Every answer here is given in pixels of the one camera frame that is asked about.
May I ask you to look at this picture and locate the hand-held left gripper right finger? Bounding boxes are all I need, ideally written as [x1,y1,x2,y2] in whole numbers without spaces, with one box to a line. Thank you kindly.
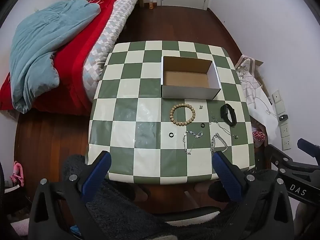
[212,151,294,240]

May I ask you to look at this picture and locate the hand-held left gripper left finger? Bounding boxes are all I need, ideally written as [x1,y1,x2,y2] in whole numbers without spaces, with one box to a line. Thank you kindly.
[28,150,112,240]

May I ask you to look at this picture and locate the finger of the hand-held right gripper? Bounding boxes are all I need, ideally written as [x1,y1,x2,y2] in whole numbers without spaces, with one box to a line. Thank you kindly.
[297,138,320,166]
[265,144,293,166]

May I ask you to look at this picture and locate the chunky silver chain bracelet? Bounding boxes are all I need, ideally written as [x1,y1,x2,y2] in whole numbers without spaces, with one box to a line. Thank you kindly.
[210,133,229,154]

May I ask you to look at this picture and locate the thin silver necklace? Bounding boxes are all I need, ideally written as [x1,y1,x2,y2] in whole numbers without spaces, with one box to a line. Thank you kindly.
[211,116,239,140]

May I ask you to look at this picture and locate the silver charm necklace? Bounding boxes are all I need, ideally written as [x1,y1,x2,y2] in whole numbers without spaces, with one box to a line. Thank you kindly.
[182,130,204,156]

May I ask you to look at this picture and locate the black smart band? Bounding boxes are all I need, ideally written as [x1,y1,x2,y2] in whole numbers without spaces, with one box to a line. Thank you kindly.
[220,103,238,126]

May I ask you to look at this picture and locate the wooden bead bracelet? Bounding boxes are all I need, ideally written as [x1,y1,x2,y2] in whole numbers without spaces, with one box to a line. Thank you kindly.
[170,103,196,126]

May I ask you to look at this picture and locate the cardboard box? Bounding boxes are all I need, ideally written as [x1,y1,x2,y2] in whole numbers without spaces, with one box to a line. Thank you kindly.
[161,56,222,98]

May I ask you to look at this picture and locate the red white plastic bag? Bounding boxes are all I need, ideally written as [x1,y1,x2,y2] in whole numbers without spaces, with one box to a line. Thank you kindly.
[252,128,266,148]

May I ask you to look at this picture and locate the white paper bag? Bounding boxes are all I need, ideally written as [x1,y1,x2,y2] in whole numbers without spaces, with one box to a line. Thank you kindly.
[242,79,279,146]

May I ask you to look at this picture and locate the green white checkered tablecloth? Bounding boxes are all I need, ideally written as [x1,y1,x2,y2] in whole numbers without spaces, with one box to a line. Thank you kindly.
[86,40,256,185]

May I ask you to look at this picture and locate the pink slippers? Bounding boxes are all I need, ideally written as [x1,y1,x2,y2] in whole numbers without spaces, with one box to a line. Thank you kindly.
[10,161,26,187]

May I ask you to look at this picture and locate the patterned beige paper bag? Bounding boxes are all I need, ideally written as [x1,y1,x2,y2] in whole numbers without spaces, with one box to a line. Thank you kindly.
[234,54,265,98]

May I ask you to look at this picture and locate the grey white checkered bedsheet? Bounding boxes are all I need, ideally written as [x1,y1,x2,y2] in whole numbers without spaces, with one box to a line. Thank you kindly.
[82,0,146,103]

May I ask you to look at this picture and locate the light blue quilt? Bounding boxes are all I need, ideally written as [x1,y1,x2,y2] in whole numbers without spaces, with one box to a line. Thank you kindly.
[10,0,150,114]

